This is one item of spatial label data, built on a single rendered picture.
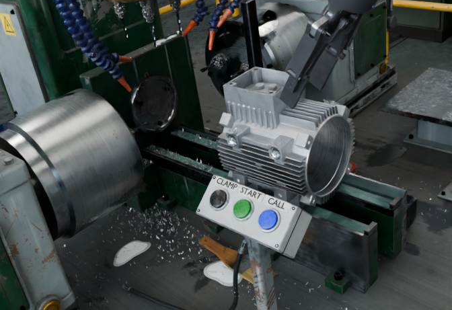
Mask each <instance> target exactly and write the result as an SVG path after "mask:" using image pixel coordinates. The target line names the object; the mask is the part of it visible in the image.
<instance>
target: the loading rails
mask: <svg viewBox="0 0 452 310"><path fill-rule="evenodd" d="M178 128H179V129H177V131H178V130H179V131H178V132H177V131H174V132H173V133H171V134H170V137H171V140H172V146H173V150H174V152H170V151H168V150H165V149H162V148H160V147H157V146H154V145H153V146H152V145H151V146H152V147H153V150H152V148H151V149H150V146H149V147H147V148H144V147H140V148H139V151H140V153H141V156H142V158H144V159H148V160H149V161H150V160H151V161H152V162H154V165H155V170H156V173H157V178H158V182H159V187H160V190H161V195H162V197H161V198H159V199H157V205H158V207H160V208H163V209H164V210H166V211H170V210H171V209H172V208H174V207H175V206H177V205H180V206H183V207H184V208H187V209H189V210H191V211H193V212H196V210H197V208H198V206H199V204H200V201H201V200H202V197H203V196H204V193H205V192H206V189H207V187H208V185H209V183H210V181H211V179H212V177H213V175H214V174H216V175H218V176H221V177H223V178H226V179H228V180H231V181H233V178H230V177H229V176H228V173H229V170H226V169H223V168H224V166H222V164H223V163H221V162H220V161H221V160H222V159H219V158H220V155H218V154H219V153H220V151H218V148H220V147H218V148H217V145H219V143H218V142H216V141H218V140H219V139H221V138H219V137H218V135H215V134H211V133H209V132H205V131H203V130H199V129H196V128H192V127H190V126H186V125H184V124H179V125H178ZM182 128H183V129H184V132H183V129H182ZM176 133H180V134H176ZM181 134H182V135H184V134H186V135H184V137H181ZM196 134H197V135H199V137H200V138H199V137H198V136H196ZM179 135H180V136H179ZM187 135H188V137H189V138H188V137H187ZM190 135H191V137H190ZM204 137H205V138H204ZM196 138H197V140H196ZM206 138H207V139H208V140H209V141H211V139H212V143H211V144H210V143H209V141H206V140H207V139H206ZM190 140H192V141H190ZM195 140H196V141H195ZM202 140H203V142H202ZM204 142H205V143H204ZM206 142H207V145H208V146H206V145H204V144H206ZM215 142H216V144H215ZM217 143H218V144H217ZM209 145H210V146H209ZM211 145H212V147H213V148H212V147H211ZM214 146H215V147H214ZM154 148H155V149H154ZM154 150H155V151H154ZM160 150H161V151H163V153H162V154H161V151H160ZM167 152H168V154H167ZM176 152H177V154H176ZM170 153H171V154H172V155H171V154H170ZM178 154H179V155H178ZM170 155H171V156H170ZM176 155H177V156H176ZM183 156H184V157H183ZM172 157H174V158H172ZM188 158H190V160H189V159H188ZM197 158H198V160H197ZM185 160H189V161H187V164H186V161H185ZM196 160H197V161H196ZM200 160H201V161H202V163H200ZM197 162H198V163H199V166H198V164H197ZM188 163H189V165H188ZM193 165H194V166H193ZM195 165H196V167H195ZM203 165H205V166H207V168H206V167H205V168H204V166H203ZM211 165H212V168H211ZM202 168H203V170H202ZM210 169H211V170H212V171H211V170H210ZM406 209H407V190H405V189H402V188H398V187H395V186H392V185H389V184H385V183H383V182H378V181H376V180H372V179H370V178H366V177H363V176H360V175H356V174H354V173H349V175H348V176H346V175H344V176H343V178H342V185H341V186H340V187H339V190H338V189H337V193H334V196H332V198H330V200H327V202H324V204H317V203H316V205H315V207H312V206H309V205H305V206H304V207H303V210H304V211H306V212H308V213H309V214H310V215H311V216H312V218H311V221H310V223H309V226H308V228H307V230H306V232H305V234H304V237H303V239H302V241H301V244H300V246H299V249H298V250H297V253H296V255H295V257H294V258H290V257H288V256H285V255H283V254H281V253H279V252H277V251H274V250H273V249H270V258H271V261H273V262H274V261H275V260H276V259H278V258H279V257H280V256H283V257H286V258H288V259H290V260H292V261H294V262H296V263H298V264H300V265H302V266H305V267H307V268H309V269H311V270H314V271H316V272H318V273H320V274H323V275H324V276H327V277H326V278H325V280H324V281H325V287H327V288H330V289H332V290H334V291H336V292H337V293H340V294H341V295H343V294H344V293H345V292H346V291H347V290H348V288H349V287H350V288H353V289H354V290H357V291H358V292H361V293H363V294H365V293H366V292H367V291H368V289H369V287H371V286H372V284H373V283H374V282H375V281H376V280H377V279H378V254H381V255H383V256H386V257H389V258H391V259H393V260H394V259H395V258H396V257H397V256H398V254H399V253H400V252H401V251H402V250H403V249H404V248H405V247H406ZM203 224H204V228H205V229H206V230H208V231H210V232H212V233H214V234H218V233H219V232H220V231H222V230H223V229H224V228H225V227H222V226H220V225H218V224H216V223H214V222H212V221H210V220H208V219H207V220H205V221H204V222H203ZM377 253H378V254H377Z"/></svg>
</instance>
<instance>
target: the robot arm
mask: <svg viewBox="0 0 452 310"><path fill-rule="evenodd" d="M377 1H378V0H328V5H326V6H325V7H324V9H323V11H322V12H321V17H320V18H319V20H317V21H316V20H314V19H313V18H311V19H310V20H309V21H308V23H307V27H306V29H305V33H304V35H303V37H302V39H301V40H300V42H299V44H298V46H297V48H296V50H295V52H294V54H293V56H292V58H291V60H290V61H289V63H288V65H287V67H286V69H285V72H286V73H287V74H288V75H289V78H288V79H287V82H286V83H285V86H284V88H283V90H282V93H281V95H280V97H279V99H280V100H282V101H283V102H284V103H285V104H286V105H287V106H288V107H290V108H291V109H293V108H295V107H296V105H297V102H298V101H299V99H300V97H301V94H302V93H303V90H304V89H305V86H306V85H307V82H310V83H311V84H312V85H314V86H315V87H316V88H318V89H319V90H322V89H323V88H324V86H325V84H326V82H327V80H328V78H329V76H330V75H331V73H332V71H333V69H334V67H335V65H336V63H337V62H338V58H339V59H341V60H343V59H344V58H345V57H346V55H345V54H344V53H343V50H348V49H349V48H350V45H351V43H352V41H353V39H354V37H355V34H356V32H357V30H358V28H359V26H360V24H361V22H362V20H363V18H364V16H365V14H366V13H367V12H369V11H371V10H372V9H373V8H374V6H375V4H376V2H377ZM326 32H327V33H329V34H330V36H329V35H328V34H327V33H326ZM346 40H347V41H346ZM326 47H327V50H326ZM337 57H338V58H337ZM313 66H314V67H313ZM312 68H313V69H312ZM311 69H312V72H311V74H310V76H309V75H308V74H309V72H310V70H311Z"/></svg>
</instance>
